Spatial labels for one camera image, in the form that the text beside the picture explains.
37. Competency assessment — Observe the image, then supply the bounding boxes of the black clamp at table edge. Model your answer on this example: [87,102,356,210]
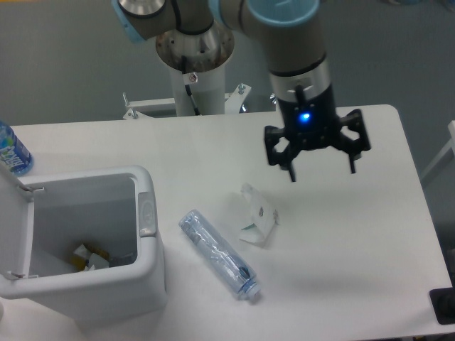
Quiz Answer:
[429,287,454,325]

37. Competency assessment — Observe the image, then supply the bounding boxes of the crushed clear plastic bottle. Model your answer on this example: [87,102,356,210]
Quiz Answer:
[178,210,261,301]

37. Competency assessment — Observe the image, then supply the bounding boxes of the white frame at right edge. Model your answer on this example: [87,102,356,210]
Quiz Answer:
[420,120,454,188]

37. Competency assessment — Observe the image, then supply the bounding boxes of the blue labelled water bottle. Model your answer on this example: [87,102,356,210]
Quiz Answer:
[1,121,34,176]

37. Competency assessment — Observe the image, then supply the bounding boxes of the black cable on pedestal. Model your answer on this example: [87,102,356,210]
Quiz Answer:
[181,55,201,117]

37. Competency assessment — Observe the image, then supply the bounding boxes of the white plastic trash can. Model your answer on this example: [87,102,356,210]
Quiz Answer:
[1,166,167,320]

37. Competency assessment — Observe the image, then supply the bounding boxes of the yellow white trash pieces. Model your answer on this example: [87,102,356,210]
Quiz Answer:
[70,243,109,271]

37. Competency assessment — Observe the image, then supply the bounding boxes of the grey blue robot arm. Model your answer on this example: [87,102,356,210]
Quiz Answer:
[112,1,370,172]

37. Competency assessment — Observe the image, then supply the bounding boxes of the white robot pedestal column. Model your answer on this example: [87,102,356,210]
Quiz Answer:
[156,21,235,117]

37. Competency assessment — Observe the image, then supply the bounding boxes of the white pedestal base frame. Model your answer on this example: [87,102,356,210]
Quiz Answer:
[122,83,282,120]

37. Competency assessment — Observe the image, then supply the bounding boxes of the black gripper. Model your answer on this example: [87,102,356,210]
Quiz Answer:
[263,83,372,183]

